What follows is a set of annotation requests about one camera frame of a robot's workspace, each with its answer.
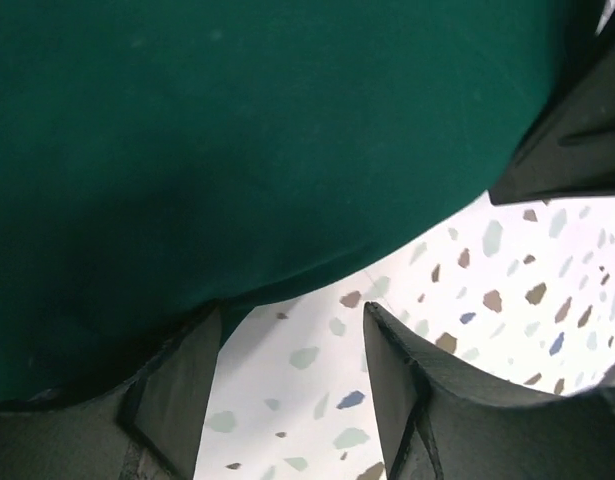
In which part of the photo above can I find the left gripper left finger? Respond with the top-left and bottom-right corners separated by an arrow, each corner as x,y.
0,305 -> 222,479

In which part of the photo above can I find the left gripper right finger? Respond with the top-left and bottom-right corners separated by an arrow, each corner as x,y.
363,302 -> 615,480

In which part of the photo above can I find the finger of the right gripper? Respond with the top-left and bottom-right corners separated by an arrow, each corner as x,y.
489,19 -> 615,205

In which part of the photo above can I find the green surgical drape cloth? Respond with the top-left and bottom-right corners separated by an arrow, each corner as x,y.
0,1 -> 603,403

